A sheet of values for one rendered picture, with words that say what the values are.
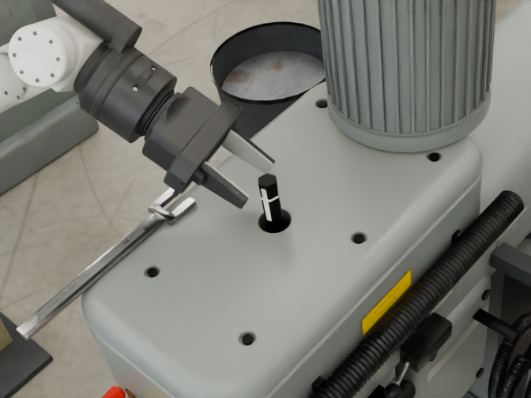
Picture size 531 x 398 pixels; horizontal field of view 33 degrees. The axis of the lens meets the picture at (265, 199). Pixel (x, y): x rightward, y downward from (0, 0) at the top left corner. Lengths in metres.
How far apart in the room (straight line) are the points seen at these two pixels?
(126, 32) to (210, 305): 0.30
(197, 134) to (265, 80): 2.49
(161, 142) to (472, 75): 0.36
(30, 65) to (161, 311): 0.29
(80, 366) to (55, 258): 0.56
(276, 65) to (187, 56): 1.08
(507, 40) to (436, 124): 0.43
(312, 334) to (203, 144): 0.23
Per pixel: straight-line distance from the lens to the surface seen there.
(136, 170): 3.94
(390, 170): 1.03
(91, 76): 0.95
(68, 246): 3.72
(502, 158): 1.24
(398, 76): 0.98
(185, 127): 0.94
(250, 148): 0.97
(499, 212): 1.10
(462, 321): 1.29
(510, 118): 1.30
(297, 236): 0.97
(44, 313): 0.97
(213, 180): 0.94
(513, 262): 1.28
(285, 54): 3.54
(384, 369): 1.14
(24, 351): 3.41
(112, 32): 0.96
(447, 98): 1.02
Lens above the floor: 2.62
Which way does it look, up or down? 46 degrees down
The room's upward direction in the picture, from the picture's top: 11 degrees counter-clockwise
